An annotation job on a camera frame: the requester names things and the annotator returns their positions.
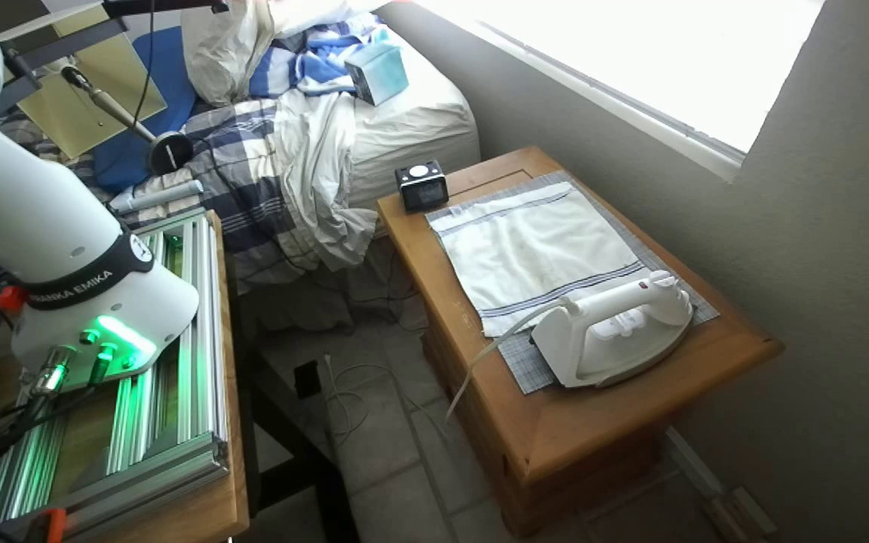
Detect white pressing iron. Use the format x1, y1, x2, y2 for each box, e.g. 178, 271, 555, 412
530, 271, 700, 391

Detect black round device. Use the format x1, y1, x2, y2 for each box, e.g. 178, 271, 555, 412
392, 156, 450, 214

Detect white grey-striped towel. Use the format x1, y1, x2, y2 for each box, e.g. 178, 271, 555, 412
425, 169, 721, 399

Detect white bed mattress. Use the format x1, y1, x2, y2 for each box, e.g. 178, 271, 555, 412
338, 28, 484, 212

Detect crumpled white sheet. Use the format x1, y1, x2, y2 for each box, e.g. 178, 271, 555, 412
269, 86, 383, 271

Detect teal tissue box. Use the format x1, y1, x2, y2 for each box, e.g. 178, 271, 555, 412
344, 40, 409, 109

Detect blue plaid blanket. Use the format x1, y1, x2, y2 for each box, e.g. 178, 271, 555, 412
92, 18, 398, 271

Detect wooden nightstand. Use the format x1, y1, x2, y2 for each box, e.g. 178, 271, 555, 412
373, 145, 786, 537

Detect white window sill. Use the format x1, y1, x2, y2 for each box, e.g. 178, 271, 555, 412
404, 0, 752, 187

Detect black round-base stand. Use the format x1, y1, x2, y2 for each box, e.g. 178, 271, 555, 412
58, 64, 195, 176

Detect white window blinds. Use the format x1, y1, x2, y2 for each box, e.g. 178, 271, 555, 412
422, 0, 828, 152

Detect white pillow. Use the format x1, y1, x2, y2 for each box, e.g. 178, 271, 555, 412
178, 0, 279, 104

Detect olive yellow board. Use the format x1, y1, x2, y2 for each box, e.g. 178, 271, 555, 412
16, 32, 170, 163

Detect orange clamp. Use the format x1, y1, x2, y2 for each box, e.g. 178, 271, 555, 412
29, 502, 72, 543

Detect white iron power cord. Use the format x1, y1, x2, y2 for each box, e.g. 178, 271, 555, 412
445, 306, 548, 418

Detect black metal frame table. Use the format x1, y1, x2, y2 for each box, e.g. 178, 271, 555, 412
230, 290, 361, 543

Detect aluminium rail frame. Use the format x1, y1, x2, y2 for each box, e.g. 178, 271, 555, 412
0, 208, 232, 537

